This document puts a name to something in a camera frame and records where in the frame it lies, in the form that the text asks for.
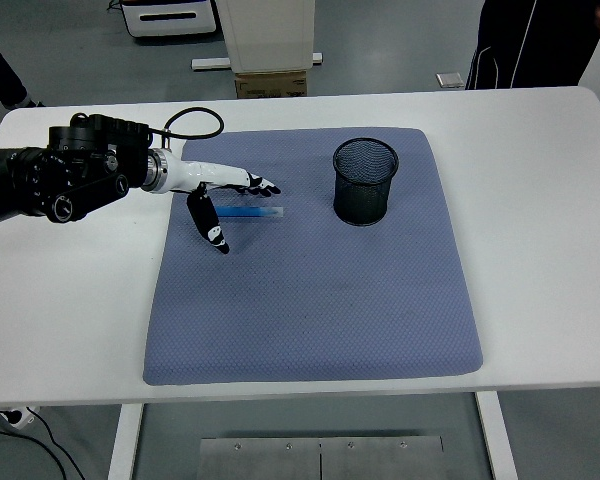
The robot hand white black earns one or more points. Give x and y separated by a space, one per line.
205 172

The blue marker with clear cap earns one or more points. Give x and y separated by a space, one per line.
250 212

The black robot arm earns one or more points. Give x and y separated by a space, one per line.
80 170

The black mesh pen holder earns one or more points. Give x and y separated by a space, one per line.
362 205

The cardboard box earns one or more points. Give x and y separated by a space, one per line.
270 85

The white device with dark slot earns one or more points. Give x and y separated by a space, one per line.
170 25

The blue-grey textured mat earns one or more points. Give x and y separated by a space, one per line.
305 300

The silver floor socket plate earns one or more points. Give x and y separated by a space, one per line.
450 80

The white table leg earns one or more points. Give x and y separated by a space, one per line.
495 440
125 440

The grey metal plate with screws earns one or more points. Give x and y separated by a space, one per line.
280 460

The white power strip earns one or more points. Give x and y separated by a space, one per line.
22 417

